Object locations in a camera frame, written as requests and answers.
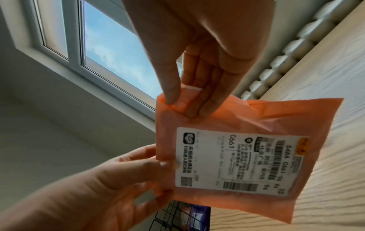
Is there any person's left hand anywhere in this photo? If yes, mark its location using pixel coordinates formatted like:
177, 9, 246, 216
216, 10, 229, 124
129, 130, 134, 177
0, 143, 179, 231

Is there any person's right hand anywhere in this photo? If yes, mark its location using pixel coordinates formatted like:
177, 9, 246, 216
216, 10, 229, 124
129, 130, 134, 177
119, 0, 277, 119

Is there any black wire cart basket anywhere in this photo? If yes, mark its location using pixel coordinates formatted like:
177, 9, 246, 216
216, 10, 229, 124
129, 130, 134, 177
152, 199, 211, 231

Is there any pink mailer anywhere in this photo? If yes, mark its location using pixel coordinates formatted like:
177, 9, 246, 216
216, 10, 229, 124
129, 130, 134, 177
155, 84, 345, 225

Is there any purple mailer with label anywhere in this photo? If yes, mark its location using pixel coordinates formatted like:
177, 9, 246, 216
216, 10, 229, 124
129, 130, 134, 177
182, 202, 211, 231

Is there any white radiator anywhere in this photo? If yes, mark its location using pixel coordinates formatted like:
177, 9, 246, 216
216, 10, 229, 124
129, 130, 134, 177
240, 0, 357, 101

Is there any wooden table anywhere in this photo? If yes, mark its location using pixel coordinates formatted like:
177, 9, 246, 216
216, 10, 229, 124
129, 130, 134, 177
209, 0, 365, 231

